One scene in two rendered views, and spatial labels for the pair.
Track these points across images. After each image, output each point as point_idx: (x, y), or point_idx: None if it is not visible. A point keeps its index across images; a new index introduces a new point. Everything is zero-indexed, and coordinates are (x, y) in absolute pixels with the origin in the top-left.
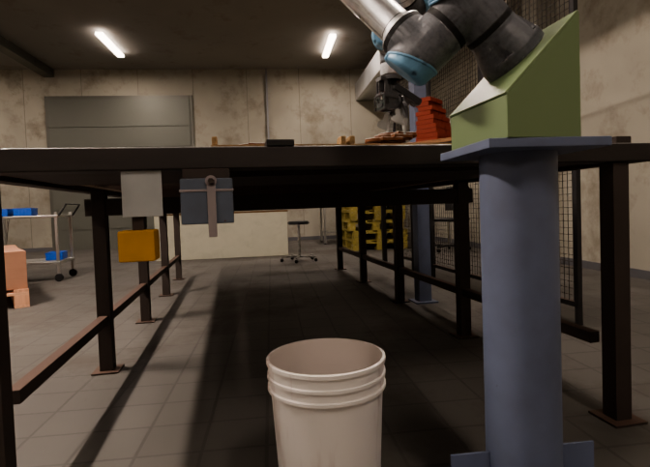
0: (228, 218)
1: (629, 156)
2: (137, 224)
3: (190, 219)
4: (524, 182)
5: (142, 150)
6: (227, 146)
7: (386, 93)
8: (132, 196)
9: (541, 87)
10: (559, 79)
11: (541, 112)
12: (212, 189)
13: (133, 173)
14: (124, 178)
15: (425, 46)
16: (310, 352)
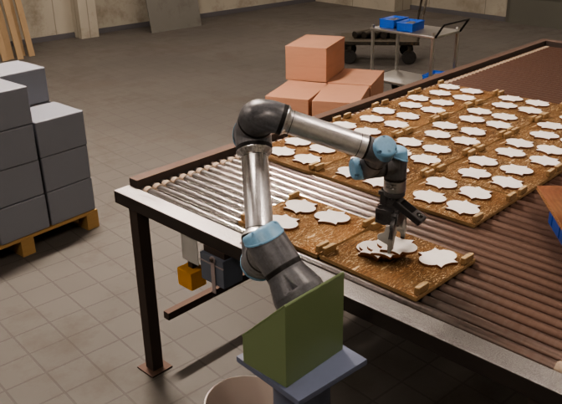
0: (222, 285)
1: (544, 401)
2: (190, 264)
3: (205, 277)
4: (274, 389)
5: (186, 225)
6: (223, 239)
7: (377, 210)
8: (186, 248)
9: (261, 344)
10: (272, 345)
11: (261, 359)
12: (212, 265)
13: (186, 236)
14: (181, 237)
15: (244, 266)
16: (267, 387)
